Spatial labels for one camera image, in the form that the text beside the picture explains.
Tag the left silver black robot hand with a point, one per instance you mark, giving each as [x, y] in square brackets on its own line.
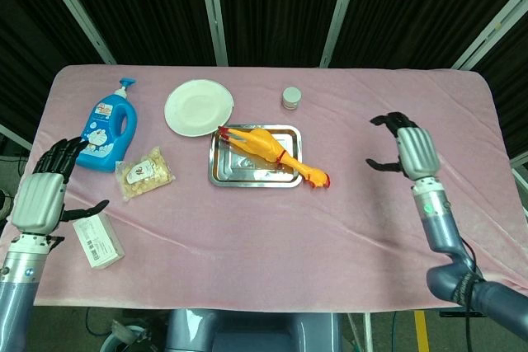
[39, 203]

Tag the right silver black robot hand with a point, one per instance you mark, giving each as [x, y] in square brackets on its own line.
[418, 154]

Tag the yellow rubber chicken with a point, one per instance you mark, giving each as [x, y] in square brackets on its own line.
[264, 146]

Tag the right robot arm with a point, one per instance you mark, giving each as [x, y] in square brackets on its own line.
[437, 220]

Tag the stainless steel tray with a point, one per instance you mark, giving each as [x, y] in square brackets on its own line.
[247, 175]

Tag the small white cardboard box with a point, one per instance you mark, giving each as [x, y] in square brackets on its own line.
[99, 242]

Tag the blue pump detergent bottle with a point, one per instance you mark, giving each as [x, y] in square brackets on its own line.
[103, 129]

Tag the clear bag of snacks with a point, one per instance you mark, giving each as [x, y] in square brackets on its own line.
[144, 175]

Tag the small white jar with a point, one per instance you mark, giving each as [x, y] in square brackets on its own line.
[291, 98]

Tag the pale plastic bucket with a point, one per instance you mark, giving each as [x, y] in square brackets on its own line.
[119, 339]

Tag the pink tablecloth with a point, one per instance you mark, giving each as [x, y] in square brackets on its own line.
[264, 253]

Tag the white paper plate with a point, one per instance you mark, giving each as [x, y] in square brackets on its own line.
[198, 109]

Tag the grey robot torso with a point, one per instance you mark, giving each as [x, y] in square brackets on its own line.
[251, 331]

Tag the white metal frame post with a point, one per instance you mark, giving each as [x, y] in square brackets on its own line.
[78, 10]
[491, 30]
[520, 172]
[14, 137]
[342, 10]
[212, 10]

